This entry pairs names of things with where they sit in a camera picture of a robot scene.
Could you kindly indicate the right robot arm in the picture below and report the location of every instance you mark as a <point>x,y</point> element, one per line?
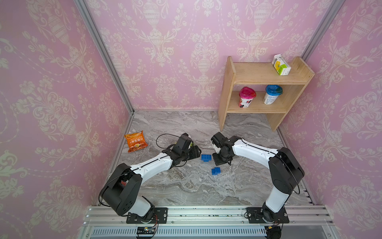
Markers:
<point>286,172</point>

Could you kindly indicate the wooden shelf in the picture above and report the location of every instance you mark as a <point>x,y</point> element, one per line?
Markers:
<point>259,75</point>

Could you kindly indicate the blue lid yogurt cup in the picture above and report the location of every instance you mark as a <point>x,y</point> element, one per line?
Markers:
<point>272,93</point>

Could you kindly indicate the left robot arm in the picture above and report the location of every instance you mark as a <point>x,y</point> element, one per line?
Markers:
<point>122,188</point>

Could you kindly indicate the blue lego brick assembly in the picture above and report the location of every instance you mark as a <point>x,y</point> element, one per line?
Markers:
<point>206,157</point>

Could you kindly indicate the orange snack bag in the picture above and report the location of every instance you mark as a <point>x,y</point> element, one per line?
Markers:
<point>136,141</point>

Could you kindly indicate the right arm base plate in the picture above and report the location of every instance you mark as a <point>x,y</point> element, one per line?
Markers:
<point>257,215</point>

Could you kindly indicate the blue 2x2 lego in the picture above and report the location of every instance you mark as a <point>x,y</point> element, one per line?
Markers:
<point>216,171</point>

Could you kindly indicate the aluminium front rail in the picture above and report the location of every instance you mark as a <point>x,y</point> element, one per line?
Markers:
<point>210,222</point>

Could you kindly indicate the white green carton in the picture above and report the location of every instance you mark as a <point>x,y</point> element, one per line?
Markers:
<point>280,65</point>

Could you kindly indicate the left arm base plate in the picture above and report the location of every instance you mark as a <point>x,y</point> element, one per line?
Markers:
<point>155,215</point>

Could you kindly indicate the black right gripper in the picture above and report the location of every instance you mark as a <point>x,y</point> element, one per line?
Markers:
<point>217,161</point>

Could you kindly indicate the pink lid yogurt cup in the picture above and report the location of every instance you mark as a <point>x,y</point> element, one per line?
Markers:
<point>247,95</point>

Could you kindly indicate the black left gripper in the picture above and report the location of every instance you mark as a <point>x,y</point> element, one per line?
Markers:
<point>196,152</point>

